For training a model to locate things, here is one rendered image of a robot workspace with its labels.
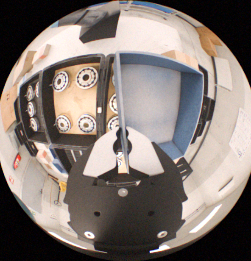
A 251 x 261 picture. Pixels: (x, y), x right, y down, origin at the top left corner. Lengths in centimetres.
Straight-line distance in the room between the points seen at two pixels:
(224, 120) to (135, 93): 295
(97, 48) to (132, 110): 50
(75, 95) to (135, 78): 33
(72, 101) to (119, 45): 42
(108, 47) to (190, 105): 52
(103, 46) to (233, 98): 297
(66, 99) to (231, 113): 316
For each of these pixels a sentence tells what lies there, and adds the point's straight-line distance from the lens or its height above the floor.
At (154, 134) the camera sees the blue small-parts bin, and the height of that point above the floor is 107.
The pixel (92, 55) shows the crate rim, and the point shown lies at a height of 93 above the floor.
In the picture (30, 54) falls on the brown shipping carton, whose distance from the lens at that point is 102.
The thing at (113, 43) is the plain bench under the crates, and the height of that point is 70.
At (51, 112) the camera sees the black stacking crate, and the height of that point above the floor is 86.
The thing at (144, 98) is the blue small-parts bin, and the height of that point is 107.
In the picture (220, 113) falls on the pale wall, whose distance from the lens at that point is 306.
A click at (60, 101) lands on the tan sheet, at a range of 48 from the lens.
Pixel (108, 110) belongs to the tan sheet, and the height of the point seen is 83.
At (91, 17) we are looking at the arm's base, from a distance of 47.
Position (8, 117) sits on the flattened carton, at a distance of 299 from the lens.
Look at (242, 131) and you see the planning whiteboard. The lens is 294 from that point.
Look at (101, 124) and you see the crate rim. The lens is 34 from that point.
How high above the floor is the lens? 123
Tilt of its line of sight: 57 degrees down
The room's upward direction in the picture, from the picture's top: 162 degrees clockwise
